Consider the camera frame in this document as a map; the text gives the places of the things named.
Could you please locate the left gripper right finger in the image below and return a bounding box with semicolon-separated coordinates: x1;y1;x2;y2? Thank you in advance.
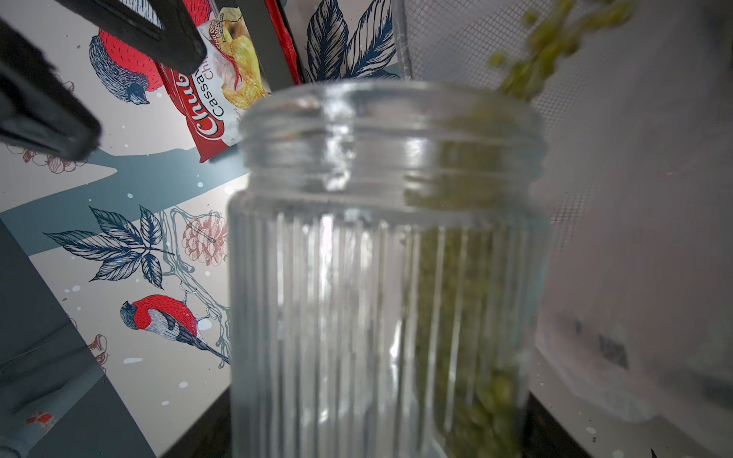
523;394;590;458

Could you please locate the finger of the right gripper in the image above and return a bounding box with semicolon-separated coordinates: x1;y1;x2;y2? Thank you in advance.
1;22;101;161
58;0;206;74

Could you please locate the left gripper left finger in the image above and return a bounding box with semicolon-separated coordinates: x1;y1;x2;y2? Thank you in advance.
162;389;232;458

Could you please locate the beige lidded bean jar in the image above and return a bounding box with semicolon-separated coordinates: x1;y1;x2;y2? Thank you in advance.
227;80;548;457

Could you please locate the red Chuba chips bag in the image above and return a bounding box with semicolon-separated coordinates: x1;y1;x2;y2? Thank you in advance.
156;1;270;163

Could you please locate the mesh waste bin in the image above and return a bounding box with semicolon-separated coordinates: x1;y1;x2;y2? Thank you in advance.
392;1;732;233

